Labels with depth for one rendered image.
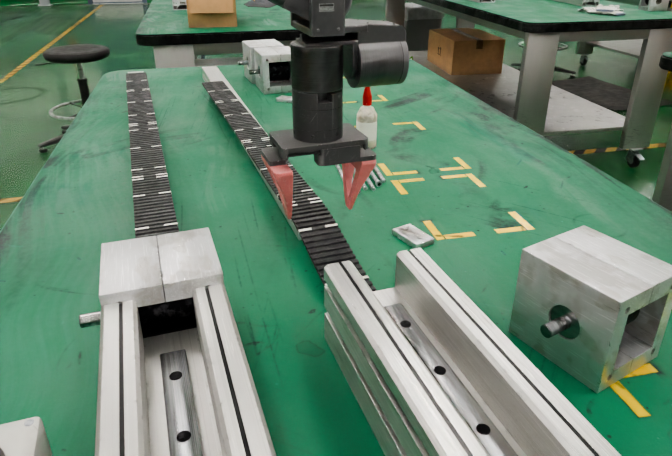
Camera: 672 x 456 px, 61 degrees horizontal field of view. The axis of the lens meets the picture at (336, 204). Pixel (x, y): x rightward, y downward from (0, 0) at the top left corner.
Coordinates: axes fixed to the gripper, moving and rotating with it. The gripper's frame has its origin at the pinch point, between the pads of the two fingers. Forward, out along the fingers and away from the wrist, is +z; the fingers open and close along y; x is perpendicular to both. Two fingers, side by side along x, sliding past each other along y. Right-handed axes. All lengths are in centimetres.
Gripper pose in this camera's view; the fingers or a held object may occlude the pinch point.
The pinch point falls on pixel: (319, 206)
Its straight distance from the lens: 69.3
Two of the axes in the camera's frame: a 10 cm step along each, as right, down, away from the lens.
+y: 9.4, -1.5, 3.1
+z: 0.0, 9.0, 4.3
